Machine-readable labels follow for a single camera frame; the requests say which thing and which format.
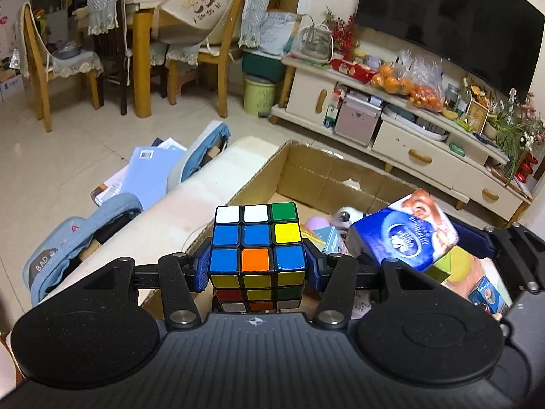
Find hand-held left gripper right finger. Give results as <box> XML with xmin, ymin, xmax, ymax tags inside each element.
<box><xmin>305</xmin><ymin>243</ymin><xmax>426</xmax><ymax>329</ymax></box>

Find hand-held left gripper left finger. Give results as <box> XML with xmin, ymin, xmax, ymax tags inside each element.
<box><xmin>83</xmin><ymin>239</ymin><xmax>213</xmax><ymax>331</ymax></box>

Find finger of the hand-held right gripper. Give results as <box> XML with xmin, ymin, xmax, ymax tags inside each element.
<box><xmin>455</xmin><ymin>221</ymin><xmax>545</xmax><ymax>295</ymax></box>

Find multicoloured puzzle cube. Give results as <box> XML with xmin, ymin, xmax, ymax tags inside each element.
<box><xmin>208</xmin><ymin>202</ymin><xmax>308</xmax><ymax>314</ymax></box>

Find white panda figurine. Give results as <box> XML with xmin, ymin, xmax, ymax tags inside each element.
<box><xmin>330</xmin><ymin>206</ymin><xmax>367</xmax><ymax>229</ymax></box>

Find blue packet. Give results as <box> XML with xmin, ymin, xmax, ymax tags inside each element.
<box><xmin>347</xmin><ymin>190</ymin><xmax>461</xmax><ymax>272</ymax></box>

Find brown cardboard box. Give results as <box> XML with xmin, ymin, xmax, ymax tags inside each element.
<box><xmin>140</xmin><ymin>139</ymin><xmax>525</xmax><ymax>320</ymax></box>

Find pink tall carton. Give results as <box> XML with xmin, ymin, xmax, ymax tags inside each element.
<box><xmin>315</xmin><ymin>226</ymin><xmax>348</xmax><ymax>257</ymax></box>

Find lime green box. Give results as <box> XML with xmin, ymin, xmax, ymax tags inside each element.
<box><xmin>425</xmin><ymin>247</ymin><xmax>466</xmax><ymax>284</ymax></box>

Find cream cabinet drawer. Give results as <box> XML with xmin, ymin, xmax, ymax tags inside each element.
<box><xmin>372</xmin><ymin>119</ymin><xmax>456</xmax><ymax>189</ymax></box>
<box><xmin>450</xmin><ymin>164</ymin><xmax>527</xmax><ymax>219</ymax></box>

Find blue white printed box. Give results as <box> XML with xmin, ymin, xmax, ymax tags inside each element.
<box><xmin>467</xmin><ymin>276</ymin><xmax>512</xmax><ymax>317</ymax></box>

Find red ornament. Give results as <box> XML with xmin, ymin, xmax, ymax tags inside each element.
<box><xmin>515</xmin><ymin>153</ymin><xmax>538</xmax><ymax>184</ymax></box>

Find light blue folder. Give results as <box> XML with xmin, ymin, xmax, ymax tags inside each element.
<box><xmin>123</xmin><ymin>145</ymin><xmax>188</xmax><ymax>206</ymax></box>

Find blue slipper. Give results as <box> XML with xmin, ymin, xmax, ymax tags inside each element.
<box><xmin>22</xmin><ymin>193</ymin><xmax>144</xmax><ymax>308</ymax></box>
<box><xmin>166</xmin><ymin>120</ymin><xmax>232</xmax><ymax>193</ymax></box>

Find potted flower plant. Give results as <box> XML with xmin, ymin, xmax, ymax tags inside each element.
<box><xmin>489</xmin><ymin>89</ymin><xmax>545</xmax><ymax>180</ymax></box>

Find stack of papers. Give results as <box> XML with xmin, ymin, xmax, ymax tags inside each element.
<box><xmin>90</xmin><ymin>137</ymin><xmax>188</xmax><ymax>208</ymax></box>

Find glass jar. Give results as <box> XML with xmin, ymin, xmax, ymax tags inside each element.
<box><xmin>443</xmin><ymin>84</ymin><xmax>463</xmax><ymax>112</ymax></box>

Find pink storage box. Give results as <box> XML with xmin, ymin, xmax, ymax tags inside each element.
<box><xmin>334</xmin><ymin>93</ymin><xmax>382</xmax><ymax>146</ymax></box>

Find bag of oranges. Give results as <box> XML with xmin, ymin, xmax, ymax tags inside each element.
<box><xmin>370</xmin><ymin>49</ymin><xmax>412</xmax><ymax>95</ymax></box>
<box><xmin>408</xmin><ymin>57</ymin><xmax>446</xmax><ymax>114</ymax></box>

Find cream cabinet door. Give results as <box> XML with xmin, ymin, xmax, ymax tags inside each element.
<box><xmin>286</xmin><ymin>70</ymin><xmax>333</xmax><ymax>127</ymax></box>

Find cream television cabinet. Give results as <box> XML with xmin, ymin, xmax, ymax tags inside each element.
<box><xmin>270</xmin><ymin>55</ymin><xmax>534</xmax><ymax>223</ymax></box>

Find light green trash bin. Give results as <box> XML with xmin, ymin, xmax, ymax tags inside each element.
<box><xmin>243</xmin><ymin>74</ymin><xmax>278</xmax><ymax>116</ymax></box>

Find red packet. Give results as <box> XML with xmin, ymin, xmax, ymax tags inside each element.
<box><xmin>330</xmin><ymin>57</ymin><xmax>378</xmax><ymax>84</ymax></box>

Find dark green storage box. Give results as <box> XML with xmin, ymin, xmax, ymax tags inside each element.
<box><xmin>241</xmin><ymin>49</ymin><xmax>286</xmax><ymax>84</ymax></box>

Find wooden dining table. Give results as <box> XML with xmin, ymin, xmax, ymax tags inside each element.
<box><xmin>72</xmin><ymin>0</ymin><xmax>248</xmax><ymax>118</ymax></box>

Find lace seat cover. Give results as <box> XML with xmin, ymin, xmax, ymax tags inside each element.
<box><xmin>164</xmin><ymin>42</ymin><xmax>199</xmax><ymax>67</ymax></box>
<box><xmin>50</xmin><ymin>49</ymin><xmax>105</xmax><ymax>79</ymax></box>

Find dark wooden chair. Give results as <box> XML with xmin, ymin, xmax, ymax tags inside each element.
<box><xmin>87</xmin><ymin>0</ymin><xmax>129</xmax><ymax>117</ymax></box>

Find black television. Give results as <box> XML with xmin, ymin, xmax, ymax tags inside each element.
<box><xmin>355</xmin><ymin>0</ymin><xmax>545</xmax><ymax>104</ymax></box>

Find red berry branches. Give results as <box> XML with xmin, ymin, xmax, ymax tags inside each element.
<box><xmin>324</xmin><ymin>6</ymin><xmax>361</xmax><ymax>59</ymax></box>

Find white printed bag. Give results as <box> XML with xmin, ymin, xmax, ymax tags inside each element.
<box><xmin>257</xmin><ymin>11</ymin><xmax>299</xmax><ymax>56</ymax></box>

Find beige tote bag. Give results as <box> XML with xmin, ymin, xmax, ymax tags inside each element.
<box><xmin>157</xmin><ymin>0</ymin><xmax>246</xmax><ymax>46</ymax></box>

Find lace chair cover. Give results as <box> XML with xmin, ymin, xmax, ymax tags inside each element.
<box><xmin>87</xmin><ymin>0</ymin><xmax>123</xmax><ymax>37</ymax></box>
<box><xmin>237</xmin><ymin>0</ymin><xmax>274</xmax><ymax>49</ymax></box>

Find white storage carton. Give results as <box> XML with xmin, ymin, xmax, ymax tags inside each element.
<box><xmin>0</xmin><ymin>70</ymin><xmax>25</xmax><ymax>103</ymax></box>

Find wooden photo frame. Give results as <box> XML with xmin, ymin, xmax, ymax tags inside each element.
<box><xmin>466</xmin><ymin>99</ymin><xmax>491</xmax><ymax>135</ymax></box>

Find wire basket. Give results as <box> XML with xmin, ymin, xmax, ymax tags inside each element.
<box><xmin>294</xmin><ymin>15</ymin><xmax>335</xmax><ymax>63</ymax></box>

